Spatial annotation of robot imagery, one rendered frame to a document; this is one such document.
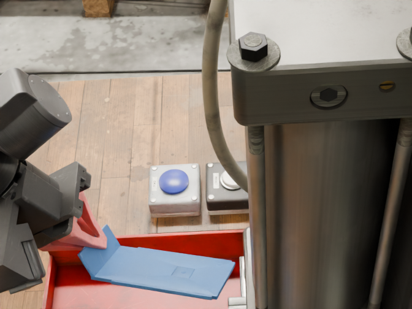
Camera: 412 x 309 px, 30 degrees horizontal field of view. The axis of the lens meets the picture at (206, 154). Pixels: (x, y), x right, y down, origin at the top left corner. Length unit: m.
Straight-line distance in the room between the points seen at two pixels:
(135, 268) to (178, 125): 0.34
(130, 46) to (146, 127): 1.52
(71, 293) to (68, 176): 0.23
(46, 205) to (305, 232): 0.39
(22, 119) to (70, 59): 1.94
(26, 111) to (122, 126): 0.45
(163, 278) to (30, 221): 0.15
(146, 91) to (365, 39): 0.87
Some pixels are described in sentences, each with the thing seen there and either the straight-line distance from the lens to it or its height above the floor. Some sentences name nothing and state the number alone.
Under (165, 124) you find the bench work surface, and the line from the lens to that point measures 1.13.
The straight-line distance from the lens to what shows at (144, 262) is 0.85.
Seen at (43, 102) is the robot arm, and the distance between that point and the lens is 0.71.
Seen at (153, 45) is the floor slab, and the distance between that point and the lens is 2.64.
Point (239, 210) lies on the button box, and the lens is 1.02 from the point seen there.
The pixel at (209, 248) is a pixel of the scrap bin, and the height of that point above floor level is 0.93.
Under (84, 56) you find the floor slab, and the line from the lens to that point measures 2.64.
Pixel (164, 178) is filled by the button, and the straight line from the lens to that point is 1.02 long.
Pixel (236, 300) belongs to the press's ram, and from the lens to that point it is 0.63.
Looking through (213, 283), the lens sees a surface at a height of 1.04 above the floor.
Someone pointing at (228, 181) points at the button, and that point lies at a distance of 1.01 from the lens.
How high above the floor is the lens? 1.73
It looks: 49 degrees down
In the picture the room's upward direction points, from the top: 6 degrees counter-clockwise
